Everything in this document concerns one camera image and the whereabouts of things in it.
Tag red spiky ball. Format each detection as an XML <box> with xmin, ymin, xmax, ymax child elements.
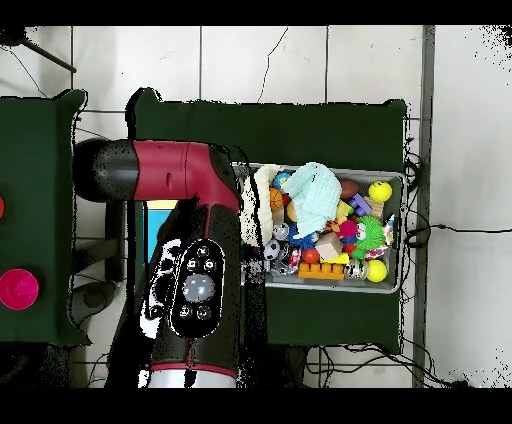
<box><xmin>335</xmin><ymin>219</ymin><xmax>360</xmax><ymax>241</ymax></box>

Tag small soccer ball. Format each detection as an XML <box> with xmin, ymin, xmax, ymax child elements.
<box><xmin>262</xmin><ymin>238</ymin><xmax>283</xmax><ymax>261</ymax></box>

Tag mint waffle cloth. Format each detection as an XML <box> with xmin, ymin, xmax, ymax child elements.
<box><xmin>279</xmin><ymin>161</ymin><xmax>343</xmax><ymax>237</ymax></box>

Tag cream waffle cloth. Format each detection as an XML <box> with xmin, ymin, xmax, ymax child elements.
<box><xmin>243</xmin><ymin>163</ymin><xmax>283</xmax><ymax>248</ymax></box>

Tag wooden box with three holes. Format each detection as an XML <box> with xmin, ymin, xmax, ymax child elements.
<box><xmin>142</xmin><ymin>199</ymin><xmax>181</xmax><ymax>273</ymax></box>

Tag shallow clear mesh bin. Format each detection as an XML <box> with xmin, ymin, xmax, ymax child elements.
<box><xmin>235</xmin><ymin>162</ymin><xmax>405</xmax><ymax>295</ymax></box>

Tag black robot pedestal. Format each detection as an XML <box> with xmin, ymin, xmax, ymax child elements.
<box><xmin>259</xmin><ymin>345</ymin><xmax>309</xmax><ymax>389</ymax></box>

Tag yellow ball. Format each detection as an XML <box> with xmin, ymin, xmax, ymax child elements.
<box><xmin>365</xmin><ymin>259</ymin><xmax>389</xmax><ymax>283</ymax></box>
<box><xmin>369</xmin><ymin>180</ymin><xmax>393</xmax><ymax>203</ymax></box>

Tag green spiky ball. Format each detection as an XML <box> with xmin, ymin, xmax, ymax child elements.
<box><xmin>351</xmin><ymin>215</ymin><xmax>391</xmax><ymax>259</ymax></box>

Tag crushed silver drink can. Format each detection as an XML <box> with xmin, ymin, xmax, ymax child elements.
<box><xmin>343</xmin><ymin>257</ymin><xmax>369</xmax><ymax>281</ymax></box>

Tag purple toy block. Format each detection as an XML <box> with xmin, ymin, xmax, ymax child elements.
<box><xmin>347</xmin><ymin>193</ymin><xmax>374</xmax><ymax>217</ymax></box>

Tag black stand pole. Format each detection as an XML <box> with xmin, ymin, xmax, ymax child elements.
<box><xmin>0</xmin><ymin>27</ymin><xmax>79</xmax><ymax>75</ymax></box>

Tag grey round base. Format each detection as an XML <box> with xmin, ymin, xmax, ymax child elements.
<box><xmin>71</xmin><ymin>279</ymin><xmax>118</xmax><ymax>325</ymax></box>

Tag green cloth side table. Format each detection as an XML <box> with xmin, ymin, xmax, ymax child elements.
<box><xmin>0</xmin><ymin>89</ymin><xmax>89</xmax><ymax>347</ymax></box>

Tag pink round disc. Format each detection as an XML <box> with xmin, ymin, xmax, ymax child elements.
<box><xmin>0</xmin><ymin>268</ymin><xmax>40</xmax><ymax>312</ymax></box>

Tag orange toy brick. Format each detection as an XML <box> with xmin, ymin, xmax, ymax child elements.
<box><xmin>297</xmin><ymin>262</ymin><xmax>347</xmax><ymax>281</ymax></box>

